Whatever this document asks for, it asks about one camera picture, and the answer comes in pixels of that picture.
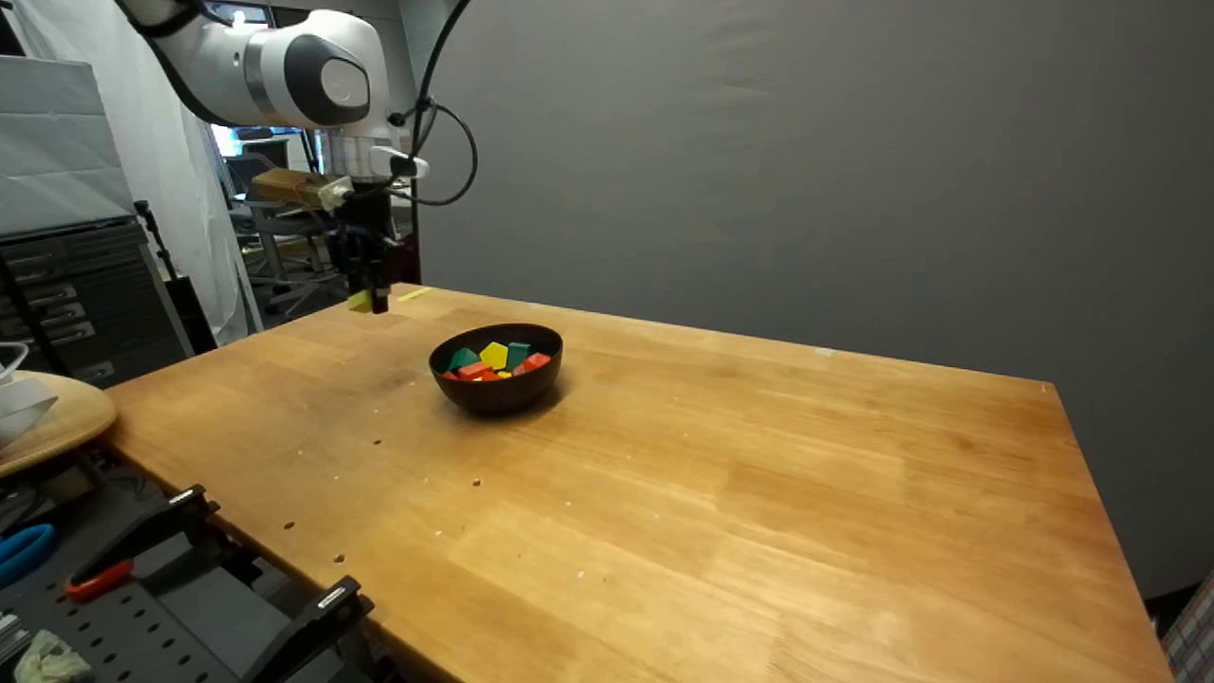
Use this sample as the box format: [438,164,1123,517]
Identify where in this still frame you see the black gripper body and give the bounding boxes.
[335,178,405,262]

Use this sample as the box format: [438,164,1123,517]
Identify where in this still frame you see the black bowl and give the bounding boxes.
[424,317,564,421]

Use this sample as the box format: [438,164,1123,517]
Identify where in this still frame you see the lit blue screen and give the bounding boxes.
[204,120,262,164]

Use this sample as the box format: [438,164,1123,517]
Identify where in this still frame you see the black tripod leg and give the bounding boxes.
[128,199,221,355]

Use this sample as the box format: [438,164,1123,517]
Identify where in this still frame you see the white curtain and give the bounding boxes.
[4,0,264,348]

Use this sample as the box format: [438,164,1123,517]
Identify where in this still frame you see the black drawer unit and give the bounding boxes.
[0,214,199,392]

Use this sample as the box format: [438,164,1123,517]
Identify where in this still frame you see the light grey box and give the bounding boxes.
[0,54,136,244]

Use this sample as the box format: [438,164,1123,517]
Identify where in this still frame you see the white plastic bag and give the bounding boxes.
[0,336,62,446]

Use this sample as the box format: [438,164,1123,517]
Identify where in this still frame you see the black pegboard bench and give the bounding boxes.
[0,444,429,683]

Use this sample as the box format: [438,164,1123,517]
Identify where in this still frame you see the grey photo backdrop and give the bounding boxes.
[409,0,1214,602]

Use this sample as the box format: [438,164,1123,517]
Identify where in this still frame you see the small white crumpled item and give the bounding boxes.
[7,627,96,683]

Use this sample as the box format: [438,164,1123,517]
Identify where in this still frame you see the multicolour patterned cloth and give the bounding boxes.
[1159,565,1214,683]

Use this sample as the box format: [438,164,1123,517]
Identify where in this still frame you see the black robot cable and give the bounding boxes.
[399,97,486,214]

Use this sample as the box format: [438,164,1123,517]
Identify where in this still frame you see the blue handled scissors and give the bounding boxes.
[0,521,62,593]

